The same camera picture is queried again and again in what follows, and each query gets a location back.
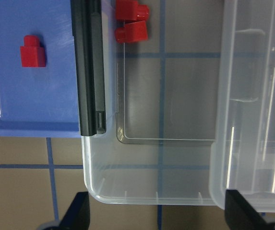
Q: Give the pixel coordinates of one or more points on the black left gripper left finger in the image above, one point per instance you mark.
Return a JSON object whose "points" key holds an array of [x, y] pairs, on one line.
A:
{"points": [[77, 216]]}

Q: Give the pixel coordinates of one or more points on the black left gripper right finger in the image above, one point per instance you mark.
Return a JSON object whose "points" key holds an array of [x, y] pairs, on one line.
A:
{"points": [[240, 215]]}

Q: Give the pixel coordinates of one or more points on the clear plastic box lid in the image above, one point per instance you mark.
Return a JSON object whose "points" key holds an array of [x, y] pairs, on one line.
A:
{"points": [[243, 152]]}

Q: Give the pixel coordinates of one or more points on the red block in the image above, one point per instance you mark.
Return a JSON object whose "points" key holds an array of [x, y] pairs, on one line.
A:
{"points": [[132, 33], [32, 53], [131, 10]]}

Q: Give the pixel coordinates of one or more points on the clear plastic storage box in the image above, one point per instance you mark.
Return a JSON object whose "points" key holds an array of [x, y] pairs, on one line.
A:
{"points": [[161, 100]]}

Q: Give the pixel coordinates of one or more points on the blue plastic tray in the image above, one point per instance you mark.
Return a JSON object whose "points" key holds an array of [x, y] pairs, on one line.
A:
{"points": [[38, 102]]}

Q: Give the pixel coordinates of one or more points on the black box latch handle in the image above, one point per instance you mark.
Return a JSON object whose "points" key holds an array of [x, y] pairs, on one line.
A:
{"points": [[88, 44]]}

